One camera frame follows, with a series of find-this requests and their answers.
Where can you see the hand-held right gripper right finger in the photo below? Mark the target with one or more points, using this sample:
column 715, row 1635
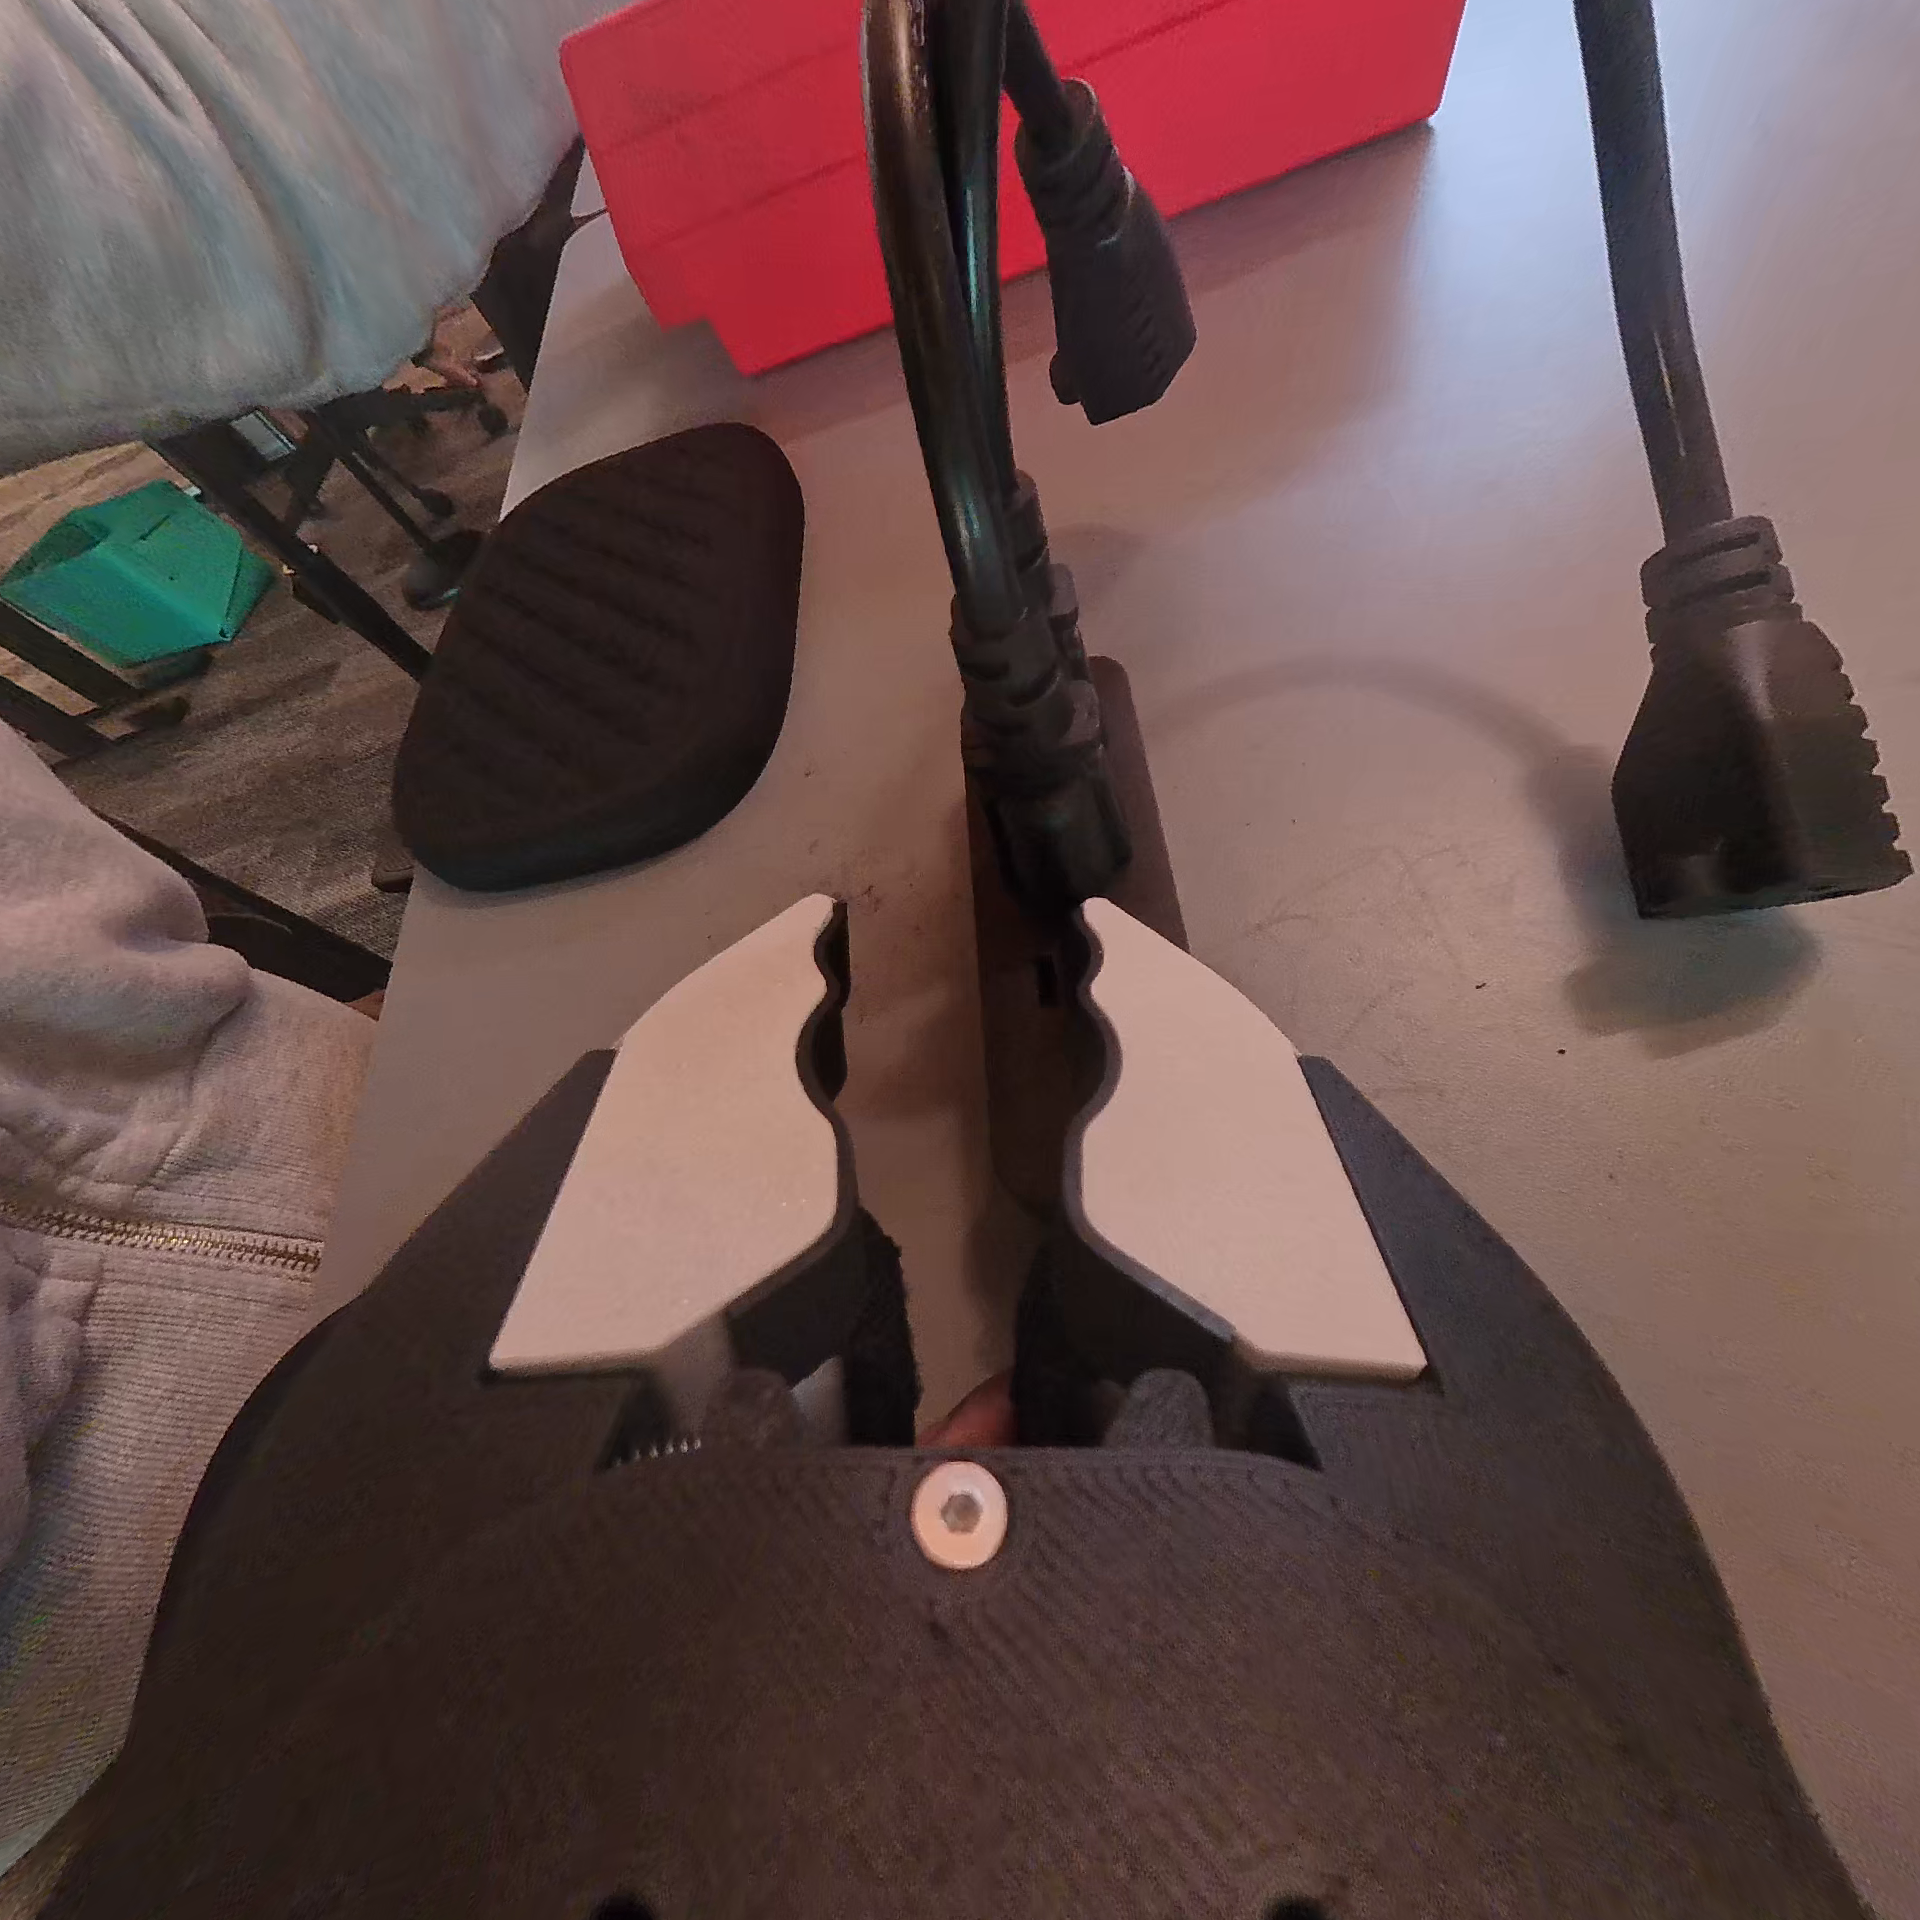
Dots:
column 1243, row 1184

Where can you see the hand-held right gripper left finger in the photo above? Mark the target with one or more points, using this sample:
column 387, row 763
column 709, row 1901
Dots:
column 674, row 1170

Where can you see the person's left forearm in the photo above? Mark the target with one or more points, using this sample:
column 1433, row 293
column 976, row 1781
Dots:
column 224, row 196

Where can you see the black chair armrest pad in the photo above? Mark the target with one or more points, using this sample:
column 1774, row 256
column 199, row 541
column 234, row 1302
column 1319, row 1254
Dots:
column 600, row 661

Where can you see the person in grey hoodie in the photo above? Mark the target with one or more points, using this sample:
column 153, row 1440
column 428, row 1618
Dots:
column 135, row 1139

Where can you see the teal plastic container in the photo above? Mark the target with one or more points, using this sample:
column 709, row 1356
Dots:
column 127, row 577

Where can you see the black office chair base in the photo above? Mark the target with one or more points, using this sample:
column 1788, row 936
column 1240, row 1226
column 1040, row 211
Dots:
column 434, row 393

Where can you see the red plastic bin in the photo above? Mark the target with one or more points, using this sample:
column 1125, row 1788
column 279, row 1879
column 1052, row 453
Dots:
column 778, row 165

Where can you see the black table frame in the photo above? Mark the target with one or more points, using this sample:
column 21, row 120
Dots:
column 89, row 674

